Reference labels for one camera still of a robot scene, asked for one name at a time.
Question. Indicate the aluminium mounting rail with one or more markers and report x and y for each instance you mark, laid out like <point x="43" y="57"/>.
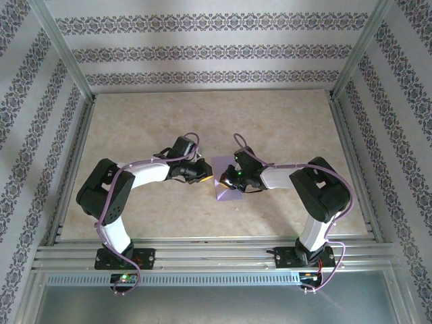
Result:
<point x="209" y="254"/>

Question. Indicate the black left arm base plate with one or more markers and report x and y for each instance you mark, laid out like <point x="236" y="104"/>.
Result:
<point x="148" y="258"/>

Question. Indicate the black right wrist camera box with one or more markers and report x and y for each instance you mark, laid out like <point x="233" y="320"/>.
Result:
<point x="246" y="157"/>

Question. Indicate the aluminium frame post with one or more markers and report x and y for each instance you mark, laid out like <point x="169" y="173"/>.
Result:
<point x="403" y="300"/>
<point x="362" y="44"/>
<point x="29" y="300"/>
<point x="61" y="44"/>

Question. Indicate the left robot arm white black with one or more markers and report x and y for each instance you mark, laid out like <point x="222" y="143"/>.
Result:
<point x="148" y="173"/>

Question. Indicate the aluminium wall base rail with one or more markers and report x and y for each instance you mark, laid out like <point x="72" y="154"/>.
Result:
<point x="212" y="91"/>

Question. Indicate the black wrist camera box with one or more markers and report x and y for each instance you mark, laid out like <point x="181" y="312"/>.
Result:
<point x="246" y="157"/>
<point x="184" y="146"/>

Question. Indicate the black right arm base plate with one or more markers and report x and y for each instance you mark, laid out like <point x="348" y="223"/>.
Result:
<point x="285" y="258"/>

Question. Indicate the light purple paper sheet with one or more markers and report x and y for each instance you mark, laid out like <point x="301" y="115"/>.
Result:
<point x="229" y="195"/>

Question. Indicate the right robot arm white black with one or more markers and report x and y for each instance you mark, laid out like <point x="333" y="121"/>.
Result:
<point x="280" y="177"/>

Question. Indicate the aluminium side rail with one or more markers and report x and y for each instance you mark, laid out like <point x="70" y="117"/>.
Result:
<point x="82" y="135"/>
<point x="345" y="135"/>

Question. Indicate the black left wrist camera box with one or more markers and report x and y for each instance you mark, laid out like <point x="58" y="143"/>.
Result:
<point x="184" y="146"/>

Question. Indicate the grey metal panel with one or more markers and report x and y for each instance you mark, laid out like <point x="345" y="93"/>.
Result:
<point x="216" y="307"/>

